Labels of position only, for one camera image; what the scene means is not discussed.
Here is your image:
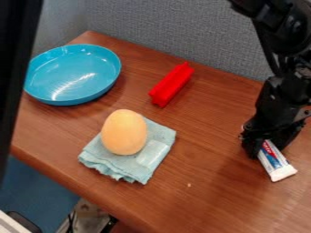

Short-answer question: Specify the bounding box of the light blue folded cloth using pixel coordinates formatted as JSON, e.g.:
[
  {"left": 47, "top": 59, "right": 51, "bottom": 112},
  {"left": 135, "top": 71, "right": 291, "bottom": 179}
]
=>
[{"left": 78, "top": 118, "right": 177, "bottom": 185}]

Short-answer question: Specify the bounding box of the blue plastic plate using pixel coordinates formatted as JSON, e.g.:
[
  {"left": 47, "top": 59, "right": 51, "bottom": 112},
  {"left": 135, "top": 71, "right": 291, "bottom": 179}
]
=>
[{"left": 24, "top": 44, "right": 122, "bottom": 106}]

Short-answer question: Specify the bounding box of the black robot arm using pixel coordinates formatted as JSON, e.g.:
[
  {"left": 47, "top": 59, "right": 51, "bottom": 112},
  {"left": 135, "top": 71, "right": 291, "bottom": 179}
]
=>
[{"left": 229, "top": 0, "right": 311, "bottom": 157}]

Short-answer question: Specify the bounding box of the dark foreground post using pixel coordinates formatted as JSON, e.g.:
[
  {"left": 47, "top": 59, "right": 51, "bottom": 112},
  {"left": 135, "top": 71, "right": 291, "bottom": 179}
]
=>
[{"left": 0, "top": 0, "right": 45, "bottom": 183}]

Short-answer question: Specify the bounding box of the red plastic block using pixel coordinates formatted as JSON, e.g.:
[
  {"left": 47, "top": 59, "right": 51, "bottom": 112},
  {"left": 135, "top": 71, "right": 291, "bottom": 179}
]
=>
[{"left": 149, "top": 62, "right": 195, "bottom": 107}]

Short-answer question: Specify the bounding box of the clear small plastic bottle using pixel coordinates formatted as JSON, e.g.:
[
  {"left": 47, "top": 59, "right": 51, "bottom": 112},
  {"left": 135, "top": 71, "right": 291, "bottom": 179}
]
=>
[{"left": 137, "top": 140, "right": 170, "bottom": 168}]

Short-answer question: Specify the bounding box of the orange egg-shaped sponge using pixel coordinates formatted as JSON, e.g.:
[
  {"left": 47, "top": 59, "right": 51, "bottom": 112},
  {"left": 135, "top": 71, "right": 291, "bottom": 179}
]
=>
[{"left": 102, "top": 109, "right": 147, "bottom": 156}]

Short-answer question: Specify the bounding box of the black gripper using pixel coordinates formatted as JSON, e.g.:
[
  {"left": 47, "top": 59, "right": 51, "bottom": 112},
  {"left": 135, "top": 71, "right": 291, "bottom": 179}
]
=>
[{"left": 242, "top": 76, "right": 311, "bottom": 159}]

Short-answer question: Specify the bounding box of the white toothpaste tube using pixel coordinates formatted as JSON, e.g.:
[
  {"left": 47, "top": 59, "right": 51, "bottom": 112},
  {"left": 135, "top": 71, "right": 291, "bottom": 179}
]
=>
[{"left": 258, "top": 140, "right": 298, "bottom": 182}]

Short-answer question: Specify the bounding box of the grey stand under table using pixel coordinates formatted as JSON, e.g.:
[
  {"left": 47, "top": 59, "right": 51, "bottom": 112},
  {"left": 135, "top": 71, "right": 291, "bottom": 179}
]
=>
[{"left": 57, "top": 198, "right": 118, "bottom": 233}]

